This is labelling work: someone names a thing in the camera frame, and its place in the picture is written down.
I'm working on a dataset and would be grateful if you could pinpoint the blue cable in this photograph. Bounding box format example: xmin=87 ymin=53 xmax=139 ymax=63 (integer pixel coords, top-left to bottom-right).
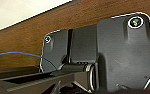
xmin=0 ymin=51 xmax=59 ymax=71

